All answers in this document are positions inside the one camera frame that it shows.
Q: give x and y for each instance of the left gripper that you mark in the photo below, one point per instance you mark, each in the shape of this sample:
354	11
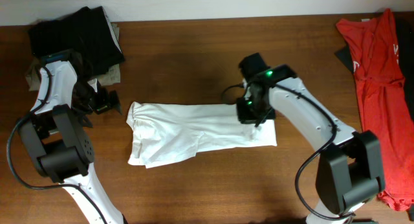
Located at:
106	102

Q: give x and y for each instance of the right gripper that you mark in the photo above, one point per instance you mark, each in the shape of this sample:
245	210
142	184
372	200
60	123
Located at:
245	115

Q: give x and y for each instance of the white printed t-shirt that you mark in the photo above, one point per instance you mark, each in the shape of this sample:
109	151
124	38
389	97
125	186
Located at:
169	133

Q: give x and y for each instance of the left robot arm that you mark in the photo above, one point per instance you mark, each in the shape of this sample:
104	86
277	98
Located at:
53	133

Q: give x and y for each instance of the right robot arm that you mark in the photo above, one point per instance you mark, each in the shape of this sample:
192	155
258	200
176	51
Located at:
350	169

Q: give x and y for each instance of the black folded garment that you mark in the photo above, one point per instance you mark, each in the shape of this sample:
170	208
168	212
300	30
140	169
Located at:
87	31

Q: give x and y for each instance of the red t-shirt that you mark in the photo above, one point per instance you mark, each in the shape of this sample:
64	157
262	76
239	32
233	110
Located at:
374	50

